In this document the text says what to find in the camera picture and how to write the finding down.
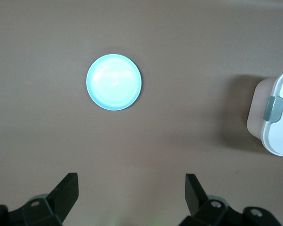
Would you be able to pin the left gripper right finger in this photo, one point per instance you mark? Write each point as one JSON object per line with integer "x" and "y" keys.
{"x": 198, "y": 202}

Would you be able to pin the light blue round plate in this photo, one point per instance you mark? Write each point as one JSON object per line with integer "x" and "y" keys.
{"x": 113, "y": 82}

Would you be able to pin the white lidded storage box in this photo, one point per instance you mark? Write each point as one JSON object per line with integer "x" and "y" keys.
{"x": 280, "y": 136}

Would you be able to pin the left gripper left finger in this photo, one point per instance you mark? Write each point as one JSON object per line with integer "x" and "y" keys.
{"x": 59, "y": 197}

